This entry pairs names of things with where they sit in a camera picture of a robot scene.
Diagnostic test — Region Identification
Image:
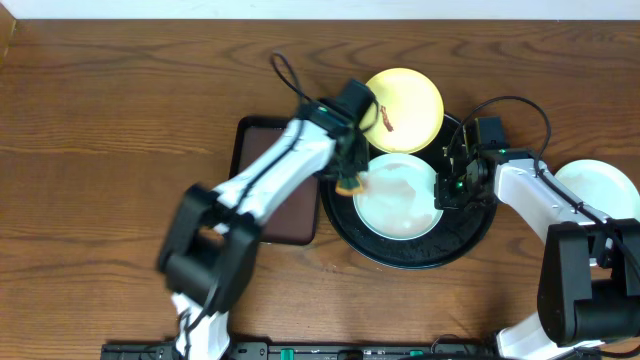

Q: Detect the green orange sponge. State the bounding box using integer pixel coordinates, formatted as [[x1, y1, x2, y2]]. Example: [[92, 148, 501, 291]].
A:
[[335, 175, 365, 196]]

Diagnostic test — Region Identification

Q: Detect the light blue plate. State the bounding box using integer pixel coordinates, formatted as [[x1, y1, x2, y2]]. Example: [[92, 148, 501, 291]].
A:
[[353, 153, 443, 241]]

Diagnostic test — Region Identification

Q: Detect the pale green plate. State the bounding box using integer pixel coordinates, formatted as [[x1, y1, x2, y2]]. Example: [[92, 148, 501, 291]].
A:
[[555, 159, 639, 220]]

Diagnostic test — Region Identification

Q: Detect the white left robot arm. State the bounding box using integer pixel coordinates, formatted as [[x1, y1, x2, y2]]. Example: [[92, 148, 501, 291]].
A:
[[157, 99, 373, 359]]

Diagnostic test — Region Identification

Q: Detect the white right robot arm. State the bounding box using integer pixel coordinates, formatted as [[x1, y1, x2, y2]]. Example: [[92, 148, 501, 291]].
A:
[[434, 148, 639, 359]]

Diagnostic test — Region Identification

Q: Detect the round black tray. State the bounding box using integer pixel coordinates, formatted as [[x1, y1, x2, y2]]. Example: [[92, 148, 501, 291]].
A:
[[320, 116, 496, 269]]

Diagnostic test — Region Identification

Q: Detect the rectangular brown tray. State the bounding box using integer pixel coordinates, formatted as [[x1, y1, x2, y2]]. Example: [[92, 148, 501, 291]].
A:
[[229, 115, 319, 246]]

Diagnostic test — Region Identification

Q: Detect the yellow plate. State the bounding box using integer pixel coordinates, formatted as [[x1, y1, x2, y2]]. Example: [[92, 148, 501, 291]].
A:
[[360, 68, 444, 154]]

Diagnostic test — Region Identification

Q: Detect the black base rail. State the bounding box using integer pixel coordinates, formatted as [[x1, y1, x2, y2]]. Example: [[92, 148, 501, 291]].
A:
[[100, 342, 499, 360]]

